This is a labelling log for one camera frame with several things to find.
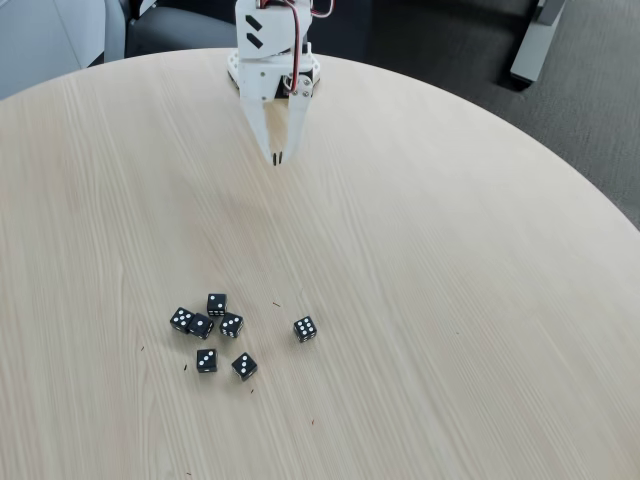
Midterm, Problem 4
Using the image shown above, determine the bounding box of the dark grey chair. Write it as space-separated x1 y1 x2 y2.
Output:
124 3 242 59

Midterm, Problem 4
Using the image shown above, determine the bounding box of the black upholstered seat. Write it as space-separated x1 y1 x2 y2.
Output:
319 0 534 92

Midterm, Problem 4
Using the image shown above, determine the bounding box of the white panel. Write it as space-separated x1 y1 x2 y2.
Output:
0 0 126 100

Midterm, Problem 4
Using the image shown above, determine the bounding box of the grey desk leg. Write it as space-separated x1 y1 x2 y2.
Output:
509 0 567 85

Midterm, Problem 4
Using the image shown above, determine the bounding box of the red black servo cable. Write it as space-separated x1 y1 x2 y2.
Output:
277 0 335 94

